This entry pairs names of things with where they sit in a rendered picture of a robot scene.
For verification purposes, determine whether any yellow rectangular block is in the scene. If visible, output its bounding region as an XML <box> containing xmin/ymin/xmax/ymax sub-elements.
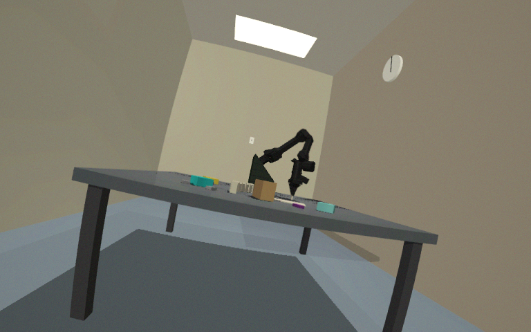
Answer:
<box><xmin>203</xmin><ymin>176</ymin><xmax>219</xmax><ymax>185</ymax></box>

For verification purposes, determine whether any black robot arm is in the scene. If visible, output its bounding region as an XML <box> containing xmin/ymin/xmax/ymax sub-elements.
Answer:
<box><xmin>259</xmin><ymin>129</ymin><xmax>315</xmax><ymax>184</ymax></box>

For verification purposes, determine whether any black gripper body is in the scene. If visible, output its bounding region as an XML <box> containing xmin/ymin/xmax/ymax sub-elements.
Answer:
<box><xmin>288</xmin><ymin>169</ymin><xmax>303</xmax><ymax>185</ymax></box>

